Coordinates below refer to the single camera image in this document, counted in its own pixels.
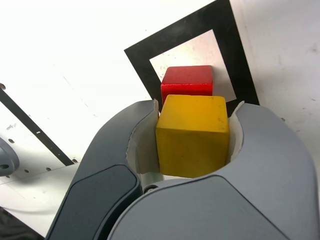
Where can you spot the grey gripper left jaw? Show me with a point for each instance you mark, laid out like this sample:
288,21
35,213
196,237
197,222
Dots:
105,162

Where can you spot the yellow cube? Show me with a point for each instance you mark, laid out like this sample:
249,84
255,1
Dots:
192,145

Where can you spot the black tape square outline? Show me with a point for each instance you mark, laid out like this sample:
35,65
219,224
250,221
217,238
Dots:
137,60

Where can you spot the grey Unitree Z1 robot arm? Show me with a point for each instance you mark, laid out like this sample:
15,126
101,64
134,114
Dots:
7,160

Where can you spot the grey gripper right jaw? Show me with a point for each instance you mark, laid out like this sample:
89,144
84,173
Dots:
250,187

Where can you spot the black tape strip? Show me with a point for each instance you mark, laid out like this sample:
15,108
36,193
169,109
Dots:
30,123

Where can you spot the red cube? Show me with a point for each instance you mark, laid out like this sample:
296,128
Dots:
187,77

